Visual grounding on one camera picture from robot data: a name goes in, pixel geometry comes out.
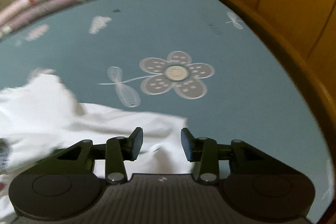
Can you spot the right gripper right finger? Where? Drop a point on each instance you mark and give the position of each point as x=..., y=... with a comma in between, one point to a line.
x=253, y=183

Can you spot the teal floral bed sheet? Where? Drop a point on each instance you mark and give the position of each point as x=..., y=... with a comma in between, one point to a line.
x=194, y=59

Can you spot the wooden headboard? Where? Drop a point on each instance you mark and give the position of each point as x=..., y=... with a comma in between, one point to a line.
x=301, y=34

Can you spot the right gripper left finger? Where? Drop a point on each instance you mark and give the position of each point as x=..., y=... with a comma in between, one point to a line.
x=72, y=180

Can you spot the white printed long-sleeve shirt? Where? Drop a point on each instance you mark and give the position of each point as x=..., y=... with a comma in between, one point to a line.
x=44, y=115

